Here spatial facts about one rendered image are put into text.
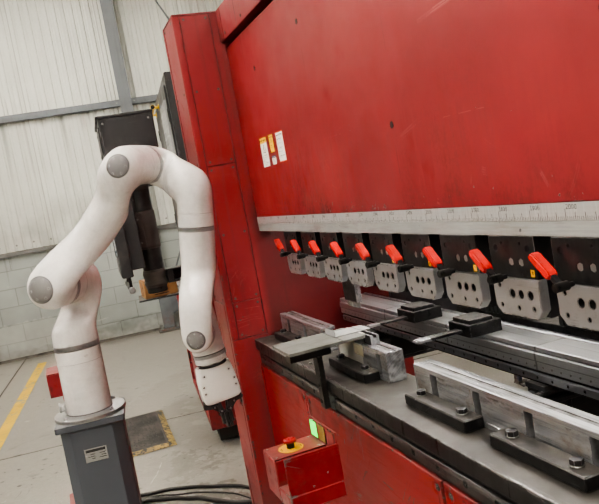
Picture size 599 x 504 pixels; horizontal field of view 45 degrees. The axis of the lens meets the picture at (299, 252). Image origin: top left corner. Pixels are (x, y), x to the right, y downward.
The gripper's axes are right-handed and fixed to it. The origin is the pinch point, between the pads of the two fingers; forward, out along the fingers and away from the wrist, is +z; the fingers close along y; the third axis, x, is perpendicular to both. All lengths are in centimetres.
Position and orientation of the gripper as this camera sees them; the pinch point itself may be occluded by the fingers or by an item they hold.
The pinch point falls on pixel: (227, 417)
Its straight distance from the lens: 193.9
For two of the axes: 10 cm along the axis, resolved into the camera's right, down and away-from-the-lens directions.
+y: -9.0, 2.8, -3.4
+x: 3.6, 0.3, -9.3
